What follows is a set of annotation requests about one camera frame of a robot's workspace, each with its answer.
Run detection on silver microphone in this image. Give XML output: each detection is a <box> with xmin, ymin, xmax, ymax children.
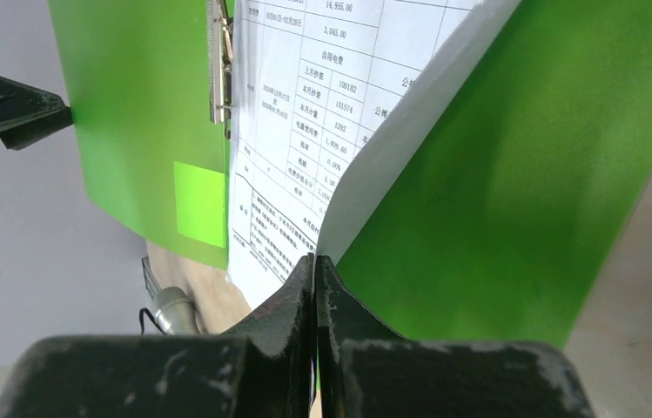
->
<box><xmin>151</xmin><ymin>287</ymin><xmax>200</xmax><ymax>335</ymax></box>

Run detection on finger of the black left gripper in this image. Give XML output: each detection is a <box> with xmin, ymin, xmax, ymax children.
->
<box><xmin>0</xmin><ymin>76</ymin><xmax>73</xmax><ymax>151</ymax></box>

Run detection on white paper files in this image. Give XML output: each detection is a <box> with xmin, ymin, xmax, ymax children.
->
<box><xmin>227</xmin><ymin>1</ymin><xmax>518</xmax><ymax>307</ymax></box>

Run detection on metal folder clip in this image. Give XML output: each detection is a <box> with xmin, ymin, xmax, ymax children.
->
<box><xmin>205</xmin><ymin>0</ymin><xmax>233</xmax><ymax>139</ymax></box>

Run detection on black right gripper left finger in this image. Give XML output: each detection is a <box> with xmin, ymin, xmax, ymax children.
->
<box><xmin>0</xmin><ymin>254</ymin><xmax>314</xmax><ymax>417</ymax></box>

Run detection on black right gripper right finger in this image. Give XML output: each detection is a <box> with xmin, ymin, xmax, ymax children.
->
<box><xmin>313</xmin><ymin>256</ymin><xmax>594</xmax><ymax>417</ymax></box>

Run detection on green plastic folder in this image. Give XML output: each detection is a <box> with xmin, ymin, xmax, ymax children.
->
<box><xmin>49</xmin><ymin>1</ymin><xmax>652</xmax><ymax>346</ymax></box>

